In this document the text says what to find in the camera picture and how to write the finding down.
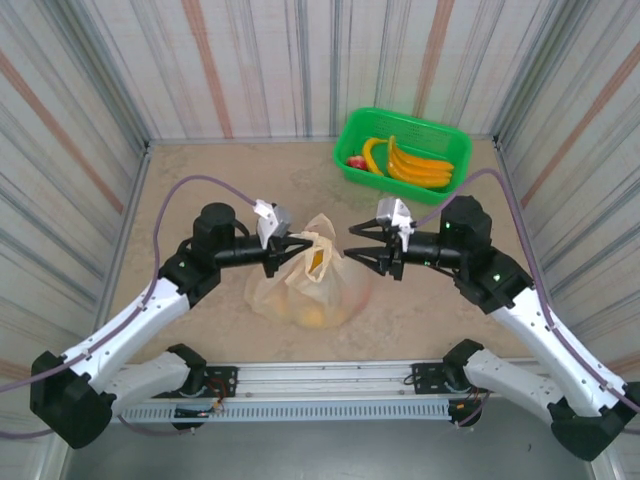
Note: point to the orange fake tangerine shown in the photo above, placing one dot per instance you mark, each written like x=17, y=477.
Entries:
x=316, y=262

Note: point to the cream printed plastic bag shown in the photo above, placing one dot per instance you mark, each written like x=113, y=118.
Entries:
x=270, y=295

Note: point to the yellow fake mango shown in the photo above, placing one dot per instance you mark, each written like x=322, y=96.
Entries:
x=317, y=320

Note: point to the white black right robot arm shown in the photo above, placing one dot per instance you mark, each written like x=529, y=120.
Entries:
x=540, y=330

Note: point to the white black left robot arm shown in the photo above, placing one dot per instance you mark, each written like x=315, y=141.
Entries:
x=125, y=325

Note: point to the red fake peach with leaf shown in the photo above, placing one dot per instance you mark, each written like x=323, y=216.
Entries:
x=356, y=162

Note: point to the yellow fake banana bunch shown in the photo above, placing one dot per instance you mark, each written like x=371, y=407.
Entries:
x=425, y=172

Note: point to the single yellow fake banana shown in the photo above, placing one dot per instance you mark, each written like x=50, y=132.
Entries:
x=369, y=150

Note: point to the green plastic basket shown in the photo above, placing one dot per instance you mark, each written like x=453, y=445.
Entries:
x=430, y=135

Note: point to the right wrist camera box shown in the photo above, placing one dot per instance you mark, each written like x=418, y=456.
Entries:
x=395, y=212

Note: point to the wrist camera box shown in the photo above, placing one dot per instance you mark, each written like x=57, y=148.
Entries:
x=395, y=212
x=272, y=220

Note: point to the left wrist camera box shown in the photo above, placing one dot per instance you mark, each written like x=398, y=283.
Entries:
x=272, y=220

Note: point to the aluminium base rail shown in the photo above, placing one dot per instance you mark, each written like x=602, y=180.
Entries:
x=325, y=375

